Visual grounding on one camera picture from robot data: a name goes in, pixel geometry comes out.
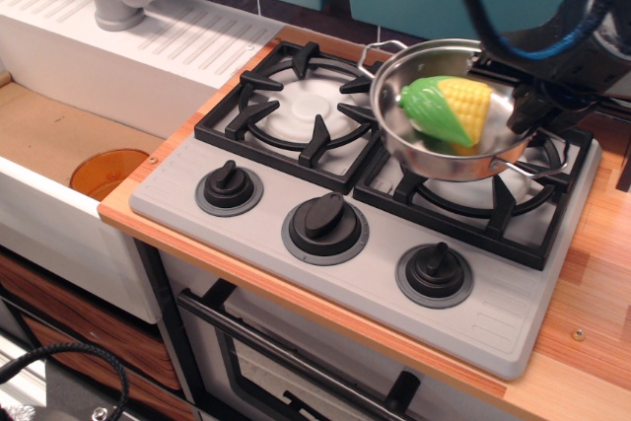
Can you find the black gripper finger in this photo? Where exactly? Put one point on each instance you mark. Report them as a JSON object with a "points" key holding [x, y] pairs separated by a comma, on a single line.
{"points": [[562, 118], [530, 106]]}

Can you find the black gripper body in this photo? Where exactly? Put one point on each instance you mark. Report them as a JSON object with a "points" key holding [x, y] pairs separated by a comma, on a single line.
{"points": [[597, 72]]}

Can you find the yellow green toy corncob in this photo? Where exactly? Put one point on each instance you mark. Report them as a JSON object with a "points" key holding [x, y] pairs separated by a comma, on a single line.
{"points": [[447, 108]]}

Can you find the small steel pot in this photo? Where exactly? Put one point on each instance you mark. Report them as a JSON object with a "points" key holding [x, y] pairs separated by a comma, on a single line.
{"points": [[391, 65]]}

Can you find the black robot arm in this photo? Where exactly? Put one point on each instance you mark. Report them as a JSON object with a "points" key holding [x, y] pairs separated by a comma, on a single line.
{"points": [[573, 22]]}

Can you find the black right stove knob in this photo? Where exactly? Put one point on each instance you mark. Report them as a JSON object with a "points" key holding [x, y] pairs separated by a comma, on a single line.
{"points": [[434, 276]]}

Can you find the black stove knob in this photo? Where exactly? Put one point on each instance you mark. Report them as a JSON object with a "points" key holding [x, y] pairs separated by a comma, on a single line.
{"points": [[434, 276], [325, 231], [229, 191]]}

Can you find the grey toy stove top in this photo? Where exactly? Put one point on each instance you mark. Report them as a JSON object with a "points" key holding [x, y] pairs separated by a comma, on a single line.
{"points": [[493, 329]]}

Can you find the black middle stove knob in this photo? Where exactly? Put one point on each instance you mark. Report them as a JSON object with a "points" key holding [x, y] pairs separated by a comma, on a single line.
{"points": [[325, 231]]}

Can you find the black left stove knob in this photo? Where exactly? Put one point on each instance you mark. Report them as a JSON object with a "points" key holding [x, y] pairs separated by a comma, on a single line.
{"points": [[229, 191]]}

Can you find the black right burner grate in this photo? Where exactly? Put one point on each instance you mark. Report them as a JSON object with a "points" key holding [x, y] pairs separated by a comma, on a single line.
{"points": [[522, 214]]}

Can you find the black burner grate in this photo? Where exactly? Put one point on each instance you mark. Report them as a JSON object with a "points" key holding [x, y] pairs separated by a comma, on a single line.
{"points": [[301, 115], [522, 214]]}

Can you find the black left burner grate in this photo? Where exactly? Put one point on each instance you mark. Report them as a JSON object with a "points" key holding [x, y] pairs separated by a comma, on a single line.
{"points": [[301, 115]]}

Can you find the toy oven door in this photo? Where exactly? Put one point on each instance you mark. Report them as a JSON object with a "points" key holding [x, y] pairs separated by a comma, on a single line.
{"points": [[273, 364]]}

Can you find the orange plastic plate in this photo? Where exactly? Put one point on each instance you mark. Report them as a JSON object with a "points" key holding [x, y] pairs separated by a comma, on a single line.
{"points": [[99, 175]]}

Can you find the white toy sink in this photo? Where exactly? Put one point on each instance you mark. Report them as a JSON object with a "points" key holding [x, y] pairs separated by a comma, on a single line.
{"points": [[70, 90]]}

